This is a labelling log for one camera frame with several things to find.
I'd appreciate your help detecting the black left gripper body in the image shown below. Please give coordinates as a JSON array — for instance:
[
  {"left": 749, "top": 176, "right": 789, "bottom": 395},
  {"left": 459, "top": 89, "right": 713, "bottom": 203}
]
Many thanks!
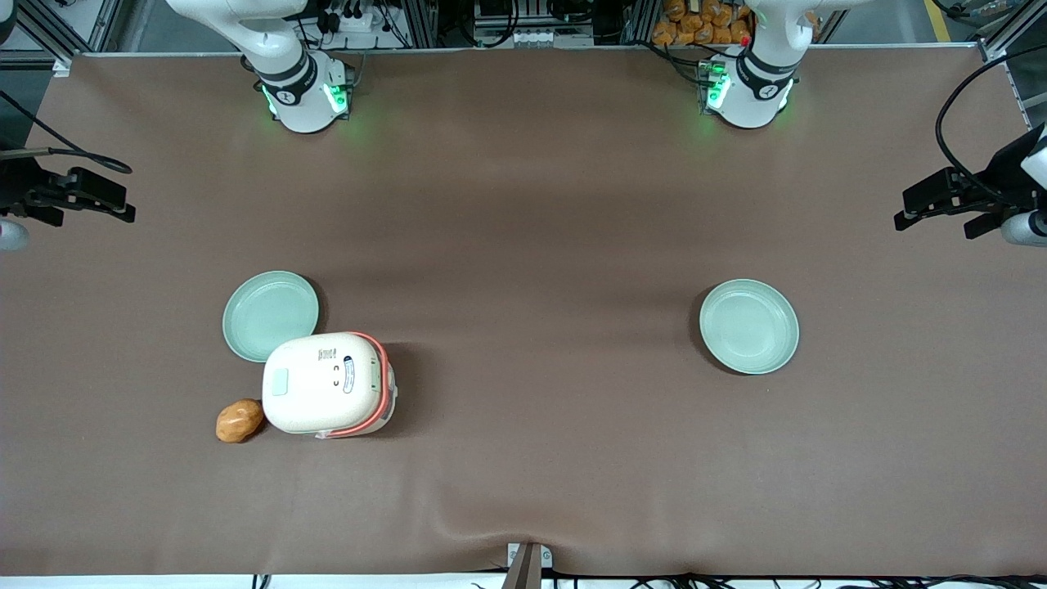
[{"left": 953, "top": 124, "right": 1047, "bottom": 215}]

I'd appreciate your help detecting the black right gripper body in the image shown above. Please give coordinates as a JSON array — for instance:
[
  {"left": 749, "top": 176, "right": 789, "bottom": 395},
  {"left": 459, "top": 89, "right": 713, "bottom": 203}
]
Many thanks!
[{"left": 0, "top": 154, "right": 79, "bottom": 215}]

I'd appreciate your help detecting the white rice cooker orange trim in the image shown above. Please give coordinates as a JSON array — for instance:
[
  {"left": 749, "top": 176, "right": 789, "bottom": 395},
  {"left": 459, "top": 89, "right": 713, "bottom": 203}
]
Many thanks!
[{"left": 262, "top": 331, "right": 399, "bottom": 440}]

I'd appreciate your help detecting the pale green plate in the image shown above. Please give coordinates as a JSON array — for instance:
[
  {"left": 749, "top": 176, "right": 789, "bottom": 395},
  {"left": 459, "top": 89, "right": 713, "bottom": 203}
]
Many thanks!
[
  {"left": 222, "top": 271, "right": 320, "bottom": 363},
  {"left": 699, "top": 279, "right": 800, "bottom": 375}
]

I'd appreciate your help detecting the brown bread roll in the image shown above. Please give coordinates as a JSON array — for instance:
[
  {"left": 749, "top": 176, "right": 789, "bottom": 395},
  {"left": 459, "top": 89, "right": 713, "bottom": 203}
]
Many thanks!
[{"left": 216, "top": 398, "right": 265, "bottom": 443}]

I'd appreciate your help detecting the pile of orange bread rolls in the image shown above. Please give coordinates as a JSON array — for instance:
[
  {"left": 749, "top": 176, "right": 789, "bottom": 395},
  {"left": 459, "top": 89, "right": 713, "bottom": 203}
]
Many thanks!
[{"left": 652, "top": 0, "right": 753, "bottom": 47}]

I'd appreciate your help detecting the white power strip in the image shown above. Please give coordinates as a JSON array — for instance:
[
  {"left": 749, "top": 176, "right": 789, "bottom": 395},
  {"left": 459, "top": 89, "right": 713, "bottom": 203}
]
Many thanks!
[{"left": 326, "top": 7, "right": 375, "bottom": 35}]

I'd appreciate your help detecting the brown table cloth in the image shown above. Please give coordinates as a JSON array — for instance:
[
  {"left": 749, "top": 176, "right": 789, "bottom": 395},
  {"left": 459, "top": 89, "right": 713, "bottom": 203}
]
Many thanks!
[{"left": 0, "top": 45, "right": 1047, "bottom": 578}]

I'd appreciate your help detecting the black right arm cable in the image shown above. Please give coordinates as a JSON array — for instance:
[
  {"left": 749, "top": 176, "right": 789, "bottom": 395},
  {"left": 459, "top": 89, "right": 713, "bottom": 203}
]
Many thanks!
[{"left": 0, "top": 90, "right": 133, "bottom": 175}]

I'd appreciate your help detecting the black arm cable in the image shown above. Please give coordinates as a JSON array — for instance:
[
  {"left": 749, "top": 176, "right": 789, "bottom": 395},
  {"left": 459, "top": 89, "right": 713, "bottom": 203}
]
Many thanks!
[
  {"left": 935, "top": 45, "right": 1047, "bottom": 205},
  {"left": 0, "top": 90, "right": 133, "bottom": 175}
]

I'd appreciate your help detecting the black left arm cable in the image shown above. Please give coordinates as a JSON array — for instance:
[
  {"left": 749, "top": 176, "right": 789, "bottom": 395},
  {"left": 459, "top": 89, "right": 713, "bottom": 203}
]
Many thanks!
[{"left": 935, "top": 45, "right": 1047, "bottom": 205}]

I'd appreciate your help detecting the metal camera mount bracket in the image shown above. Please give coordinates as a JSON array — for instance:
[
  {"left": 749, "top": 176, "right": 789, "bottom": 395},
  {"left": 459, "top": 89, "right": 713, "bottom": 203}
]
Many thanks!
[{"left": 507, "top": 542, "right": 553, "bottom": 589}]

